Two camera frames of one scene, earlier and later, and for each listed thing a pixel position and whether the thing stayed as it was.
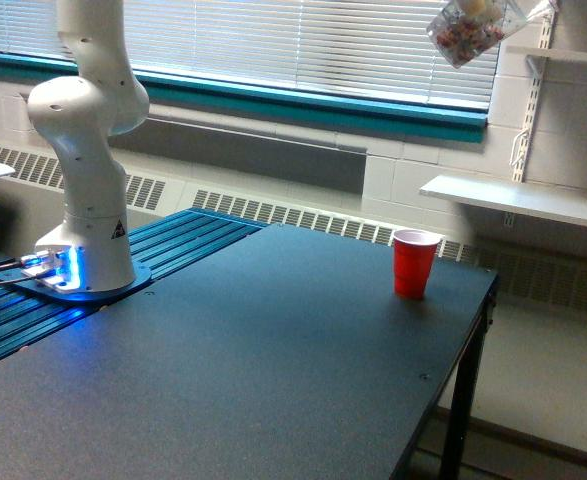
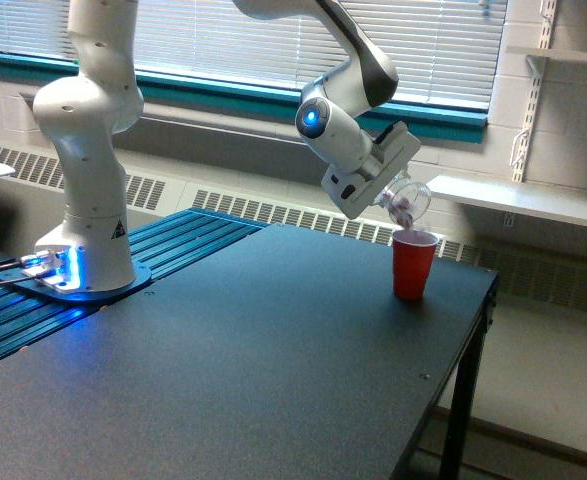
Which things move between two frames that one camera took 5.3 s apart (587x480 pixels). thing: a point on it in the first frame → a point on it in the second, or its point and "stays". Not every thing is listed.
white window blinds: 380,48 stays
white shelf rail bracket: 538,68 stays
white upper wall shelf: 586,56 stays
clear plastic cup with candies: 462,29 → 408,202
